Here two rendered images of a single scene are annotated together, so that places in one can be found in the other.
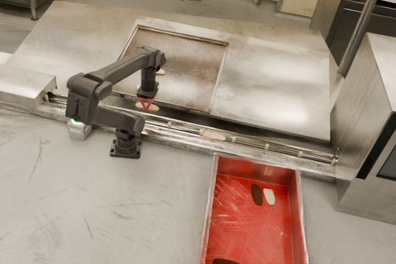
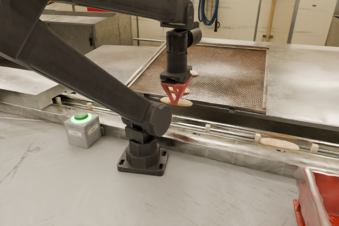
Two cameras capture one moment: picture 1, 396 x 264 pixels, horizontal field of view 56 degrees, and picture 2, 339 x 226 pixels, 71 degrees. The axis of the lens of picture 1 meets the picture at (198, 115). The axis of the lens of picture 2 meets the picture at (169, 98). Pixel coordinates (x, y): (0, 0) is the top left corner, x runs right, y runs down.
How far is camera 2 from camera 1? 0.90 m
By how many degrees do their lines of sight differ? 18
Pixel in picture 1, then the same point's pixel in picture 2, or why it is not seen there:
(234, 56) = (279, 58)
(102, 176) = (97, 205)
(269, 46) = (318, 49)
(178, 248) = not seen: outside the picture
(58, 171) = (29, 192)
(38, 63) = not seen: hidden behind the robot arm
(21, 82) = (32, 81)
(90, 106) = not seen: outside the picture
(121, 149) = (133, 160)
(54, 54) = not seen: hidden behind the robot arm
